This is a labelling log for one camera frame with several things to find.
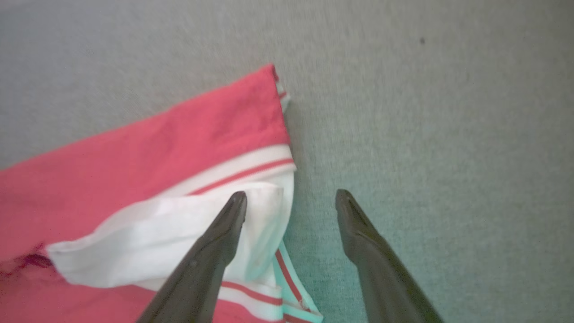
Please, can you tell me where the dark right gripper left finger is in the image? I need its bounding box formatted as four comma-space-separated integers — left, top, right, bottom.
137, 191, 248, 323

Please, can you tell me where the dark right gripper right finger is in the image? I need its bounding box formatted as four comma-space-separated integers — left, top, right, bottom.
335, 188, 445, 323

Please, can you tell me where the red and white basketball jersey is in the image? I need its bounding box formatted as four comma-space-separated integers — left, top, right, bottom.
0, 63, 324, 323

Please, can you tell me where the grey fabric sofa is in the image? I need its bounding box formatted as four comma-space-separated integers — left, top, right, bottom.
0, 0, 574, 323

